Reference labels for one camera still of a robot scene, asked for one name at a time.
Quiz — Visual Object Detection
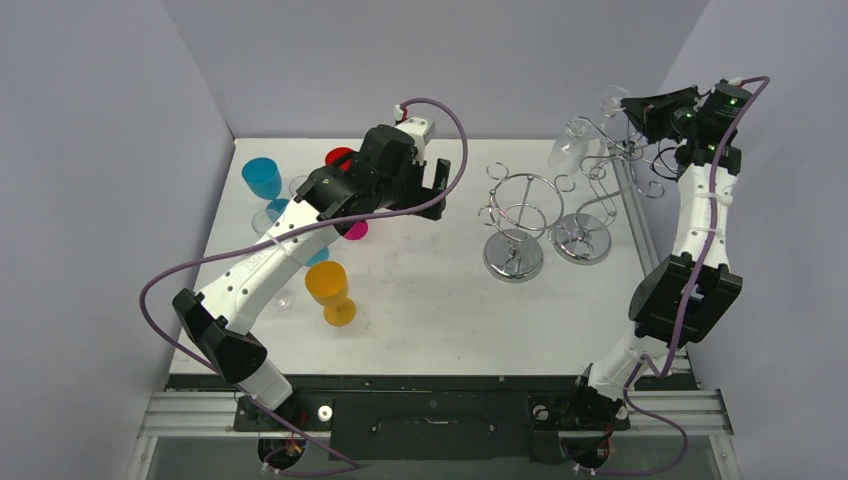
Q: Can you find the orange wine glass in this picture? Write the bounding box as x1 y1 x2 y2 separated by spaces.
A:
305 261 357 327

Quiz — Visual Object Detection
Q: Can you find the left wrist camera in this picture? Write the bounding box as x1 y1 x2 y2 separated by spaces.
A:
393 104 435 165

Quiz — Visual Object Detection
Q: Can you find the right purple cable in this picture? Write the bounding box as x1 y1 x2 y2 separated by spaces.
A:
582 75 772 478

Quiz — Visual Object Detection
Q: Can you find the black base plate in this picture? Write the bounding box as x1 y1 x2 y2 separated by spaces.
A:
231 374 631 463

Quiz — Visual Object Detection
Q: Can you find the clear wine glass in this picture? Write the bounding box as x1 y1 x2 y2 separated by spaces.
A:
288 175 308 197
251 209 280 238

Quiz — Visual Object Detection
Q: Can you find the pink wine glass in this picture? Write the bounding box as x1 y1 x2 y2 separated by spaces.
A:
343 221 369 241

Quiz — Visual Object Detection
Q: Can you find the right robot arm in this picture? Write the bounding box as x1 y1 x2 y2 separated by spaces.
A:
563 78 758 427

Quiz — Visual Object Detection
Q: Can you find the tall chrome glass rack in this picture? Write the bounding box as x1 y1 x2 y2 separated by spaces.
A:
548 116 665 265

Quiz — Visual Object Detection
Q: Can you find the red wine glass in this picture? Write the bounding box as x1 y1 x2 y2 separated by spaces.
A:
325 147 355 172

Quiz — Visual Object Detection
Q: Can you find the chrome wine glass rack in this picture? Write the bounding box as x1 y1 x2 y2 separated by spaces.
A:
477 162 576 284

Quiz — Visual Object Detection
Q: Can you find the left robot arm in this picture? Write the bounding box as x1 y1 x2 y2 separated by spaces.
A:
172 117 450 430

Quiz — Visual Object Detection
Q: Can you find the blue wine glass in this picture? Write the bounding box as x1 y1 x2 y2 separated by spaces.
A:
305 247 330 268
241 157 289 218

